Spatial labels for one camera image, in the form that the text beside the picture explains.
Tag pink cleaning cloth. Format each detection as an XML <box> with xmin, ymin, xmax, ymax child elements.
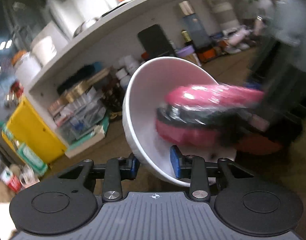
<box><xmin>155</xmin><ymin>83</ymin><xmax>267</xmax><ymax>149</ymax></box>

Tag white ceramic bowl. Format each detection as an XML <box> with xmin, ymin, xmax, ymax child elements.
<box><xmin>122</xmin><ymin>56</ymin><xmax>238</xmax><ymax>188</ymax></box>

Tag clear plastic storage boxes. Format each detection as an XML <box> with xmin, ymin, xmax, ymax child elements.
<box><xmin>48</xmin><ymin>80</ymin><xmax>106</xmax><ymax>144</ymax></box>

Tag green white box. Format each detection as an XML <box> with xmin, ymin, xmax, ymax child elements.
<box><xmin>1</xmin><ymin>122</ymin><xmax>48</xmax><ymax>177</ymax></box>

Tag blue grey bottle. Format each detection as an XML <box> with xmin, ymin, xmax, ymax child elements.
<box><xmin>178</xmin><ymin>1</ymin><xmax>212</xmax><ymax>49</ymax></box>

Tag purple lidded container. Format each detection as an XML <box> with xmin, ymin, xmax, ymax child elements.
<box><xmin>176</xmin><ymin>45</ymin><xmax>195</xmax><ymax>58</ymax></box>

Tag yellow box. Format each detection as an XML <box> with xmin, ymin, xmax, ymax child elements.
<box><xmin>6</xmin><ymin>96</ymin><xmax>67</xmax><ymax>164</ymax></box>

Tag black tablet panel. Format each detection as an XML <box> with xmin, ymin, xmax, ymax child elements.
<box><xmin>137</xmin><ymin>24</ymin><xmax>176</xmax><ymax>59</ymax></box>

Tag white shelf unit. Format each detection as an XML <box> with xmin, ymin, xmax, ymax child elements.
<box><xmin>25</xmin><ymin>0</ymin><xmax>259</xmax><ymax>148</ymax></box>

